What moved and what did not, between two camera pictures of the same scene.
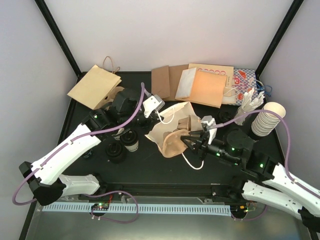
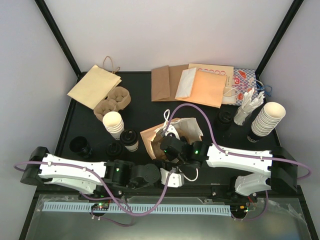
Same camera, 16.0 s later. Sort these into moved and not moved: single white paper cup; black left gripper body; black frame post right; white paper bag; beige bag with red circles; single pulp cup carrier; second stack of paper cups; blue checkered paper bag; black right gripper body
Moved: single pulp cup carrier; black left gripper body; black right gripper body
Not moved: black frame post right; blue checkered paper bag; single white paper cup; second stack of paper cups; white paper bag; beige bag with red circles
